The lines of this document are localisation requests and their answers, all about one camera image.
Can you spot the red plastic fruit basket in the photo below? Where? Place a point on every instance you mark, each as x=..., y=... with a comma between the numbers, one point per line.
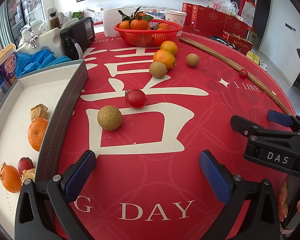
x=150, y=38

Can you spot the small tangerine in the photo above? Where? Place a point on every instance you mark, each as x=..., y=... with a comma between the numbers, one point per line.
x=10, y=179

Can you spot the glass display cabinet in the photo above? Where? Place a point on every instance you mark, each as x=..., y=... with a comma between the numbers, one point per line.
x=14, y=15

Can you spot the large red tomato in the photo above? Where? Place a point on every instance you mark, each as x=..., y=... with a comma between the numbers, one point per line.
x=25, y=163

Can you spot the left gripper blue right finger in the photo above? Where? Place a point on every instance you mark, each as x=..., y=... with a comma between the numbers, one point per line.
x=261, y=220

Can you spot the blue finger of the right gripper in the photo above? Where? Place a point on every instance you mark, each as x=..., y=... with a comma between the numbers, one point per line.
x=280, y=118

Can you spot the white condiment holder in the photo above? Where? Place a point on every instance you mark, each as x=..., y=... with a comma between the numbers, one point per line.
x=43, y=36

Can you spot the red sweet gift box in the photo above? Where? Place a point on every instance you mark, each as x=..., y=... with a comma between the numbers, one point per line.
x=241, y=44

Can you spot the small red cherry tomato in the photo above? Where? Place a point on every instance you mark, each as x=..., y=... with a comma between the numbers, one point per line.
x=243, y=73

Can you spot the red round table mat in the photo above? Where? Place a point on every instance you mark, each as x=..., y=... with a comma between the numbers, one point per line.
x=147, y=183

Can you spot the yellow carton box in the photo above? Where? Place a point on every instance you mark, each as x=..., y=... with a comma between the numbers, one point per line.
x=253, y=57

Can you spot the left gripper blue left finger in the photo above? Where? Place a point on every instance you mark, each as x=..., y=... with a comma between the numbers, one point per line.
x=38, y=199

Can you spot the long wooden back scratcher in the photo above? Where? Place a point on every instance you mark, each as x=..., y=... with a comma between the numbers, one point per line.
x=238, y=68

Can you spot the large orange tangerine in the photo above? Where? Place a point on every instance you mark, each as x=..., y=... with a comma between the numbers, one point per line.
x=36, y=133

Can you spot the large brown longan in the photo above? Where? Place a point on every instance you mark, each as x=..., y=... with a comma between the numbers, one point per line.
x=109, y=118

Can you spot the purple milk tea cup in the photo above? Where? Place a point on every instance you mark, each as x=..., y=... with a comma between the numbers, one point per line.
x=8, y=63

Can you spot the blue rubber gloves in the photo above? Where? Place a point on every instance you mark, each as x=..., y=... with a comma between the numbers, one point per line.
x=27, y=63

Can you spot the dried physalis husk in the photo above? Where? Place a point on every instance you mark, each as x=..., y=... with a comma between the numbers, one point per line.
x=28, y=174
x=38, y=111

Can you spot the floral paper cup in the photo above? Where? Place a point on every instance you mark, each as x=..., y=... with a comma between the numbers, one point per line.
x=175, y=16

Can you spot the black portable radio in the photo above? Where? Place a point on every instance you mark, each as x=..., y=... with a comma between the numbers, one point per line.
x=77, y=38

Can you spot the white paper towel roll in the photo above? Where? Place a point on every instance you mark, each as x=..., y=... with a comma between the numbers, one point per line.
x=111, y=17

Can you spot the white lined gift box tray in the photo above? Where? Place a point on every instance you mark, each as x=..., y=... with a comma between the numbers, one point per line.
x=58, y=88

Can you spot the orange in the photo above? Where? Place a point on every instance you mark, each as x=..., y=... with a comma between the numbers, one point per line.
x=169, y=46
x=165, y=57

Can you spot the red tomato with stem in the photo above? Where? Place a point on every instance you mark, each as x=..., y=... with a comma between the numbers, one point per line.
x=135, y=98

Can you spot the tangerines in basket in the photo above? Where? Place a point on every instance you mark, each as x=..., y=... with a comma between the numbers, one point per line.
x=139, y=20

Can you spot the red gift box stack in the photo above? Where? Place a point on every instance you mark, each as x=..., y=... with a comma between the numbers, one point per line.
x=206, y=22

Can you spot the person's right hand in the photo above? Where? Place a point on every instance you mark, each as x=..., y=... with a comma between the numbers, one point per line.
x=282, y=204

